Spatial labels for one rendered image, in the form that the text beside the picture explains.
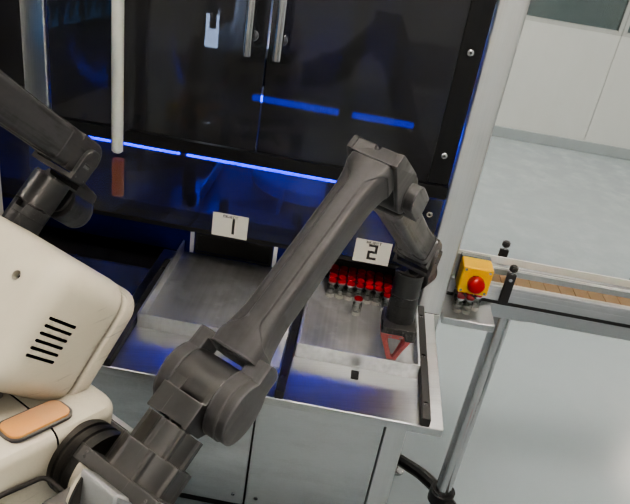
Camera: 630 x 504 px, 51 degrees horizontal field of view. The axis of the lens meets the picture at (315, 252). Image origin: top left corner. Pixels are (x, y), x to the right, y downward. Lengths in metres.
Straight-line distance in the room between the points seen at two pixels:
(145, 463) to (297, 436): 1.24
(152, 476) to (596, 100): 5.98
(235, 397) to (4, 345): 0.23
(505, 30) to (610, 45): 4.95
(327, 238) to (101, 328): 0.28
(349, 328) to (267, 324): 0.78
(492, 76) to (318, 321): 0.65
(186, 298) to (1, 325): 0.89
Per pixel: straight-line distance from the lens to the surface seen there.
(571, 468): 2.78
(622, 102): 6.51
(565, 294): 1.82
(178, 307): 1.52
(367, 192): 0.83
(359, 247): 1.56
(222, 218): 1.58
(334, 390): 1.35
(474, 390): 1.99
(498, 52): 1.42
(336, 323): 1.53
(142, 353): 1.40
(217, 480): 2.11
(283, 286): 0.77
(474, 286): 1.58
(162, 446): 0.72
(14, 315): 0.71
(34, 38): 1.60
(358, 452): 1.94
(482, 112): 1.45
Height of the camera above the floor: 1.75
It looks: 29 degrees down
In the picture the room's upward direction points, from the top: 10 degrees clockwise
